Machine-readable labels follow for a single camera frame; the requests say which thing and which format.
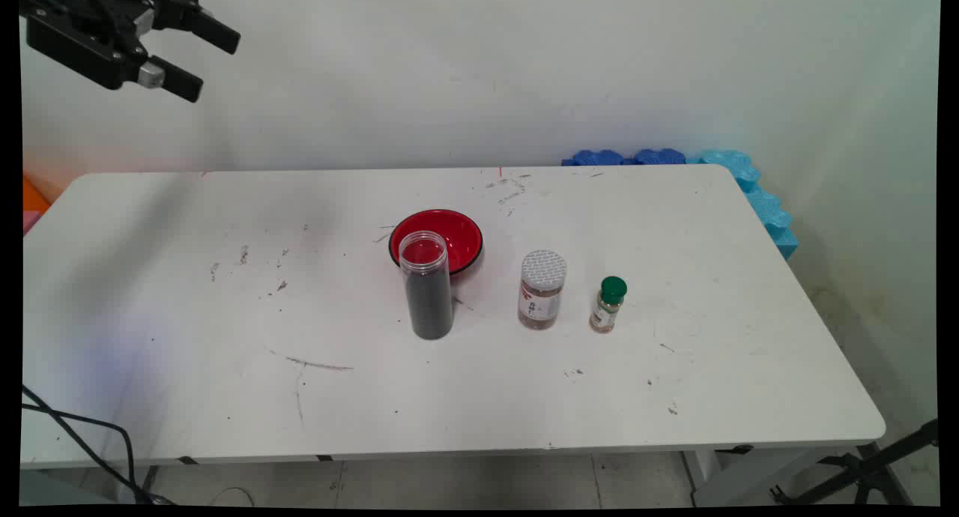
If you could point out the small spice bottle green cap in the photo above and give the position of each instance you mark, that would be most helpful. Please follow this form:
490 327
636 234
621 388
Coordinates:
608 303

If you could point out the white table leg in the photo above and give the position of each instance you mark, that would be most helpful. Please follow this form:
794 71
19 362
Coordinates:
749 476

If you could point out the pink foam tile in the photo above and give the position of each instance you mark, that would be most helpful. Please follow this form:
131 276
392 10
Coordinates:
30 221

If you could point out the black tripod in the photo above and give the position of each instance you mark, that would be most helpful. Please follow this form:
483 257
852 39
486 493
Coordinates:
869 468

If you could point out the orange foam tile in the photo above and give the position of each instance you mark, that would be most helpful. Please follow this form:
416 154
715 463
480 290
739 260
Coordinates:
31 195

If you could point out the dark blue foam tile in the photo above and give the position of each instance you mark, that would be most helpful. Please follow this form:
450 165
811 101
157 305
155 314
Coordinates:
659 156
596 158

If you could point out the clear jar of black seeds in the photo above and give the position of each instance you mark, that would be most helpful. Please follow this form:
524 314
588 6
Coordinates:
429 300

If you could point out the light blue foam tile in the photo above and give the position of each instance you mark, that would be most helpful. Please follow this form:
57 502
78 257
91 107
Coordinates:
764 202

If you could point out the spice jar with silver lid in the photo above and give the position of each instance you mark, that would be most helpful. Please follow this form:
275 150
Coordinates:
541 296

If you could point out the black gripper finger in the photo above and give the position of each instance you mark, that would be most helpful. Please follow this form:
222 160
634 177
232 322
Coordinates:
213 34
180 82

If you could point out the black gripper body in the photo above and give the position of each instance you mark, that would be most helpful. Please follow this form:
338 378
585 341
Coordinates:
82 34

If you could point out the red bowl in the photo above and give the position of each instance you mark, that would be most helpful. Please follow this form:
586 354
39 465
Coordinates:
461 240

